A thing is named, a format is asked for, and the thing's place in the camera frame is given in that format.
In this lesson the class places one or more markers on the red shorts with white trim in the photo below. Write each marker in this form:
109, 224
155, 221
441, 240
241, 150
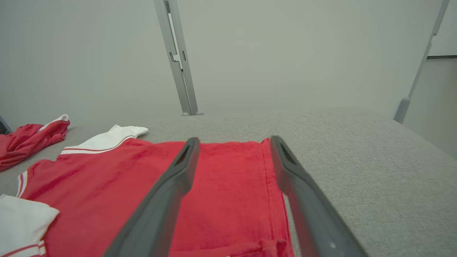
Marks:
25, 142

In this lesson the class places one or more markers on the grey slim partition post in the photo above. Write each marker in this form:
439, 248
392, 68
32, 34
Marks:
419, 71

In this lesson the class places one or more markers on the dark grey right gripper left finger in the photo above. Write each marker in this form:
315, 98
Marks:
157, 214

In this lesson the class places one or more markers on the red shirt with white sleeves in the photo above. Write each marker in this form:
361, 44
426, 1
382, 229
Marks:
221, 200

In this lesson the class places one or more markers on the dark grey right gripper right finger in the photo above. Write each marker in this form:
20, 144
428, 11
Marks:
310, 214

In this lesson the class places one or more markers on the grey double partition post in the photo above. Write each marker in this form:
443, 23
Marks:
178, 64

